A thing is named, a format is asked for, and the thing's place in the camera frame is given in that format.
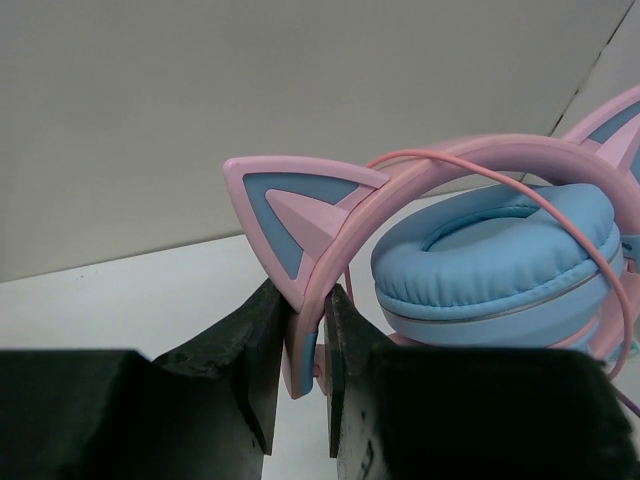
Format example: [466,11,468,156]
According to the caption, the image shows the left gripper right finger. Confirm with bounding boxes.
[324,286,631,480]

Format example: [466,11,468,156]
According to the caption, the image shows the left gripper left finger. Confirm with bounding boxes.
[1,282,285,479]

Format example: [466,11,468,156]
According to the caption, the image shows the pink blue cat-ear headphones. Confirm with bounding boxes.
[223,88,639,398]

